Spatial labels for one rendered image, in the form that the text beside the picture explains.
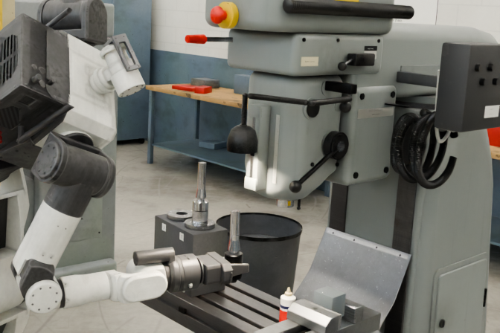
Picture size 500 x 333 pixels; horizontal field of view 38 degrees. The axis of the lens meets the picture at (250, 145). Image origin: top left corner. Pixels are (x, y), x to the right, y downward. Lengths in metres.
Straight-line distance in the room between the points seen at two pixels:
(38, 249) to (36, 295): 0.10
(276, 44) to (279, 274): 2.32
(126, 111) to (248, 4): 7.61
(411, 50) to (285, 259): 2.05
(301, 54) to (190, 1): 7.23
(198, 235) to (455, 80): 0.82
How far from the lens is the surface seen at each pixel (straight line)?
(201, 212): 2.12
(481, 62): 1.84
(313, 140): 1.80
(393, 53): 1.98
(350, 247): 2.25
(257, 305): 2.10
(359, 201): 2.23
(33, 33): 1.69
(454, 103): 1.81
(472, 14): 6.42
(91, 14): 1.84
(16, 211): 2.02
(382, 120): 1.96
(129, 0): 9.11
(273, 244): 3.80
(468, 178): 2.25
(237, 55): 1.81
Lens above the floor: 1.78
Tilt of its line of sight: 11 degrees down
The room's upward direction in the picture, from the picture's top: 3 degrees clockwise
